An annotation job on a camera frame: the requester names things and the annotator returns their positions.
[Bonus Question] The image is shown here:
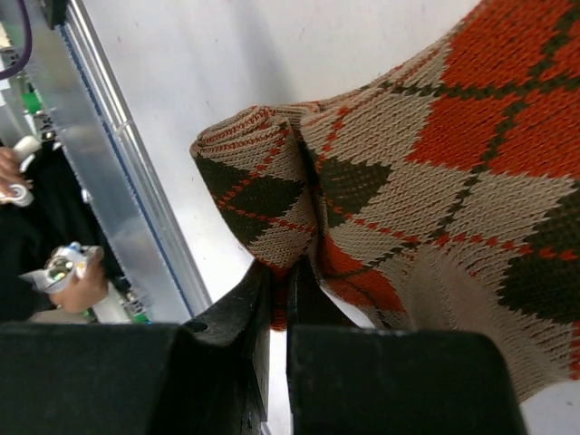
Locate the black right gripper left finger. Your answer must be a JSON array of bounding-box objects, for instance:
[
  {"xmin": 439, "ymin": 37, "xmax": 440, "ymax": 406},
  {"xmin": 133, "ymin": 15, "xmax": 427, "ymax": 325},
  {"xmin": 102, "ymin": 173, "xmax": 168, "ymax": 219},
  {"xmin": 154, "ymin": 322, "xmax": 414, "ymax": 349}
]
[{"xmin": 1, "ymin": 263, "xmax": 270, "ymax": 434}]

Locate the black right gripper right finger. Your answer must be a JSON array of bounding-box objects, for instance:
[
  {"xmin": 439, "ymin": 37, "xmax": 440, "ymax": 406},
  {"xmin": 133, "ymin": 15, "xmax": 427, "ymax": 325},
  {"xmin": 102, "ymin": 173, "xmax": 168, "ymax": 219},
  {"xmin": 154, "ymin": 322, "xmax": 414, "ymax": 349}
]
[{"xmin": 286, "ymin": 259, "xmax": 527, "ymax": 434}]

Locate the tan argyle sock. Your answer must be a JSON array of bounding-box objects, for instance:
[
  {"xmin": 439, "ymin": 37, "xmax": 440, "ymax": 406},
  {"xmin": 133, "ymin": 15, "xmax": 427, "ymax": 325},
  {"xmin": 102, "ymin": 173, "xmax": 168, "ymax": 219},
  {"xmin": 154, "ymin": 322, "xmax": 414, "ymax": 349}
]
[{"xmin": 190, "ymin": 1, "xmax": 579, "ymax": 400}]

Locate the operator right hand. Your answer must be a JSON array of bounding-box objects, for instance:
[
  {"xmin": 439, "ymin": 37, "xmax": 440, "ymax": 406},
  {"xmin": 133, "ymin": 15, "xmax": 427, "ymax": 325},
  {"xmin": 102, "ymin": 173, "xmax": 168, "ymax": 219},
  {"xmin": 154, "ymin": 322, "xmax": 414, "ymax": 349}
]
[{"xmin": 49, "ymin": 249, "xmax": 109, "ymax": 314}]

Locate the operator left hand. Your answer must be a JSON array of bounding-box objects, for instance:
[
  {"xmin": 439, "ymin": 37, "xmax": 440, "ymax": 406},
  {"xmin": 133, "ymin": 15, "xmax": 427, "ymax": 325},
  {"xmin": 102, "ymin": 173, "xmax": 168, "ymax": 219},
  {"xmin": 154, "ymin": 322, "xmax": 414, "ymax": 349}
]
[{"xmin": 0, "ymin": 146, "xmax": 33, "ymax": 198}]

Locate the grey game controller lower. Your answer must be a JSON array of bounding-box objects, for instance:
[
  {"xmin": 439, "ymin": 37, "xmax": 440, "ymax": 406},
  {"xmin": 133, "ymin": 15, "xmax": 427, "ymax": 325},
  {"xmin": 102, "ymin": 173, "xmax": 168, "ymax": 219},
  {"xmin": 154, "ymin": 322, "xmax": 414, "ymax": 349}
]
[{"xmin": 20, "ymin": 242, "xmax": 99, "ymax": 295}]

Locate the white game controller upper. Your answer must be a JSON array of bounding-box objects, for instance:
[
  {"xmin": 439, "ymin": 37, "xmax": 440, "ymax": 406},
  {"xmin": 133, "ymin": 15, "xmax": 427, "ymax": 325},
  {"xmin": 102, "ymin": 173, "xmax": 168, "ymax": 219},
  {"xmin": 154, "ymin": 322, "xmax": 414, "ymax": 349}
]
[{"xmin": 1, "ymin": 135, "xmax": 42, "ymax": 208}]

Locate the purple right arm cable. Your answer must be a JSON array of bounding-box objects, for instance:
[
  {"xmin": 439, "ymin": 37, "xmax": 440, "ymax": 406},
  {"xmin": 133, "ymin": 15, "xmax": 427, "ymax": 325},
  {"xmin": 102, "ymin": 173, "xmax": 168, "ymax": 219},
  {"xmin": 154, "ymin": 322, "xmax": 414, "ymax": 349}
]
[{"xmin": 0, "ymin": 0, "xmax": 34, "ymax": 82}]

